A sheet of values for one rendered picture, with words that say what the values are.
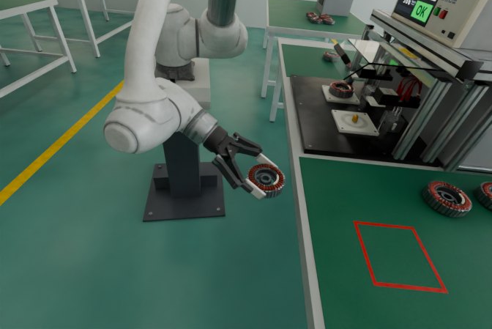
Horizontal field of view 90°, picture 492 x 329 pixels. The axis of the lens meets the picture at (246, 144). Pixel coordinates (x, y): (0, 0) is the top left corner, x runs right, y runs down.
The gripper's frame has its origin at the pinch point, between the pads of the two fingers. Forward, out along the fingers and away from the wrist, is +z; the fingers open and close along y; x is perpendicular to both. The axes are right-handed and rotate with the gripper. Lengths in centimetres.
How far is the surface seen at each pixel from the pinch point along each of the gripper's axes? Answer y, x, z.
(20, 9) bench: -98, -124, -219
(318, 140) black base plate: -26.6, 5.7, 10.2
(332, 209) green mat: 0.8, 8.0, 18.8
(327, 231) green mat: 8.4, 7.7, 18.4
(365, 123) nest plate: -46, 14, 23
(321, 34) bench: -199, -8, -8
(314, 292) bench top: 23.8, 7.1, 17.9
